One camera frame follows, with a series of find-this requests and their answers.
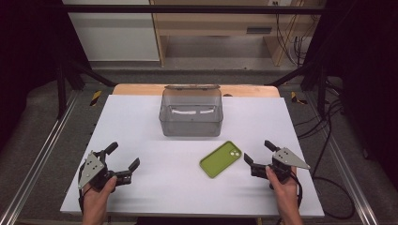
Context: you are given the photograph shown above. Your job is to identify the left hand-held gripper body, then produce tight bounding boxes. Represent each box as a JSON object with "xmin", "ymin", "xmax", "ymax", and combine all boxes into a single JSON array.
[{"xmin": 77, "ymin": 149, "xmax": 134, "ymax": 193}]

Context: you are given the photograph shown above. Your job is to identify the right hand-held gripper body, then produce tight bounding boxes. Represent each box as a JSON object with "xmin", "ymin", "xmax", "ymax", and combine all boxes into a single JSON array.
[{"xmin": 250, "ymin": 147, "xmax": 312, "ymax": 185}]

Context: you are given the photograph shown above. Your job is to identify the green phone case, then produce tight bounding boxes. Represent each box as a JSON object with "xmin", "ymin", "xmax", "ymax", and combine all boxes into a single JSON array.
[{"xmin": 199, "ymin": 140, "xmax": 243, "ymax": 179}]

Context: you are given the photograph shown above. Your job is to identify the transparent grey storage box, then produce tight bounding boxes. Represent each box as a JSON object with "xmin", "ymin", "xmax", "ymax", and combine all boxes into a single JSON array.
[{"xmin": 158, "ymin": 83, "xmax": 224, "ymax": 138}]

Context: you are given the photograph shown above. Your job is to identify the person's left hand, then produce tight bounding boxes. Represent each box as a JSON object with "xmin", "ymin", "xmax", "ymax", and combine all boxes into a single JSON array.
[{"xmin": 82, "ymin": 175, "xmax": 118, "ymax": 217}]

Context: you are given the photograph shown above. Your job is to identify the person's right hand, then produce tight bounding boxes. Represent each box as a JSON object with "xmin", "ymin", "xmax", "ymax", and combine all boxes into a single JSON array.
[{"xmin": 265, "ymin": 165, "xmax": 300, "ymax": 217}]

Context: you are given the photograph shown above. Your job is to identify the white table board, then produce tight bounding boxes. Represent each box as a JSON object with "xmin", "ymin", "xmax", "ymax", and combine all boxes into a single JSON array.
[{"xmin": 59, "ymin": 94, "xmax": 326, "ymax": 218}]

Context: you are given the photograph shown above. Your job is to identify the yellow black tape marker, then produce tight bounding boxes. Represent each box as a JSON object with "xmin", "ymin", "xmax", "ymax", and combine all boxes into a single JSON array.
[
  {"xmin": 89, "ymin": 90, "xmax": 103, "ymax": 107},
  {"xmin": 290, "ymin": 91, "xmax": 309, "ymax": 106}
]

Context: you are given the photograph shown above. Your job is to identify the wooden table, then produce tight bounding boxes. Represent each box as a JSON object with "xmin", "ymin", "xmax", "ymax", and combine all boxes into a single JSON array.
[{"xmin": 112, "ymin": 83, "xmax": 281, "ymax": 98}]

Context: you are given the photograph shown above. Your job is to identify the white cabinet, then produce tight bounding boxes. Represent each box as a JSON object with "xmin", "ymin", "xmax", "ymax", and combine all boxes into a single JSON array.
[{"xmin": 61, "ymin": 0, "xmax": 161, "ymax": 63}]

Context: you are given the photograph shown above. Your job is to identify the black curtain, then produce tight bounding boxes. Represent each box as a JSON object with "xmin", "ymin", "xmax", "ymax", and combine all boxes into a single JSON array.
[
  {"xmin": 302, "ymin": 0, "xmax": 398, "ymax": 184},
  {"xmin": 0, "ymin": 0, "xmax": 92, "ymax": 151}
]

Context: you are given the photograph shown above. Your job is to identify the wooden office desk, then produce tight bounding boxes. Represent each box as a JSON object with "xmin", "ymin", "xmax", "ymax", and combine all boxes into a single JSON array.
[{"xmin": 149, "ymin": 0, "xmax": 327, "ymax": 68}]

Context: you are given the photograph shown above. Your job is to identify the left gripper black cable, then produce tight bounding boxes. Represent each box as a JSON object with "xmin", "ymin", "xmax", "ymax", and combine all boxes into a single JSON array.
[{"xmin": 77, "ymin": 187, "xmax": 87, "ymax": 214}]

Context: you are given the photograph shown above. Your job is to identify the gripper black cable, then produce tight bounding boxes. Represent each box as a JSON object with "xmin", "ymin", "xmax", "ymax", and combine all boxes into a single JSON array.
[
  {"xmin": 292, "ymin": 172, "xmax": 304, "ymax": 209},
  {"xmin": 77, "ymin": 187, "xmax": 87, "ymax": 214}
]

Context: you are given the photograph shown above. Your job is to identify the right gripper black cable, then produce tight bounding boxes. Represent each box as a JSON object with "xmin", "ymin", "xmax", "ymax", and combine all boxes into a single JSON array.
[{"xmin": 292, "ymin": 172, "xmax": 304, "ymax": 209}]

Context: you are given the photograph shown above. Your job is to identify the black floor cable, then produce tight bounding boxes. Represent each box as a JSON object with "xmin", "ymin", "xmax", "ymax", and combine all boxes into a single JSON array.
[{"xmin": 295, "ymin": 99, "xmax": 357, "ymax": 220}]

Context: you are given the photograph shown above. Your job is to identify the aluminium rail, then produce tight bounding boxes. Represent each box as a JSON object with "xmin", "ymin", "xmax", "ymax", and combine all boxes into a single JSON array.
[
  {"xmin": 0, "ymin": 90, "xmax": 80, "ymax": 225},
  {"xmin": 304, "ymin": 93, "xmax": 380, "ymax": 225}
]

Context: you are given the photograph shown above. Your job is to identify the black frame strut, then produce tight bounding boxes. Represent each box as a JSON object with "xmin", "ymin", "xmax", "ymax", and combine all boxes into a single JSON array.
[
  {"xmin": 55, "ymin": 59, "xmax": 117, "ymax": 120},
  {"xmin": 266, "ymin": 60, "xmax": 329, "ymax": 117}
]

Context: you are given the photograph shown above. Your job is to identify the cables under desk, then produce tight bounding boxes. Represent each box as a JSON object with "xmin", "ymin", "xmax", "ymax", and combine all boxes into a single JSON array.
[{"xmin": 274, "ymin": 12, "xmax": 315, "ymax": 68}]

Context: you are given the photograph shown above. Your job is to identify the black horizontal frame bar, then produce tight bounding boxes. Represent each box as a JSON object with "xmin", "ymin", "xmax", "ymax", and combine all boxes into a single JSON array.
[{"xmin": 62, "ymin": 4, "xmax": 327, "ymax": 15}]

